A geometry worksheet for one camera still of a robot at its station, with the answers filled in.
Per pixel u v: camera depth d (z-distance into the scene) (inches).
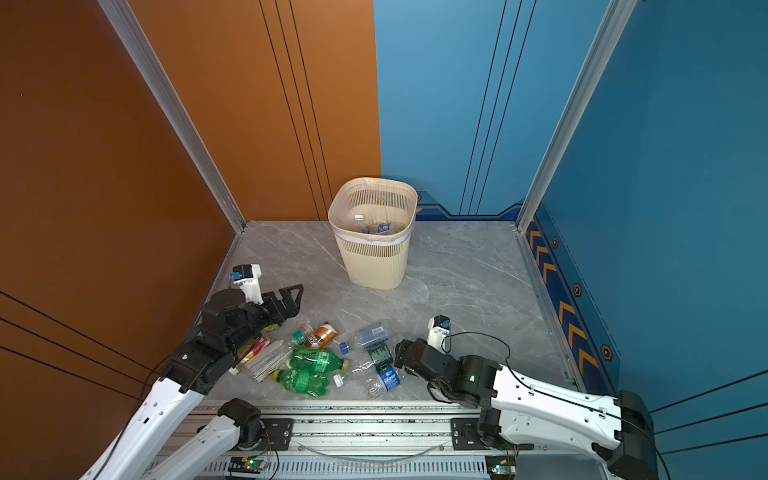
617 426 16.4
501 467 28.0
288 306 25.3
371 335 33.4
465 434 28.5
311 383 32.1
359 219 40.1
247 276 24.1
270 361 31.9
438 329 26.4
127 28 28.0
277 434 28.8
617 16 27.4
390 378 30.4
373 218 41.1
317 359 31.1
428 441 28.9
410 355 21.5
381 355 31.8
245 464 27.9
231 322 20.8
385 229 39.4
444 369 21.3
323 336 33.4
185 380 18.3
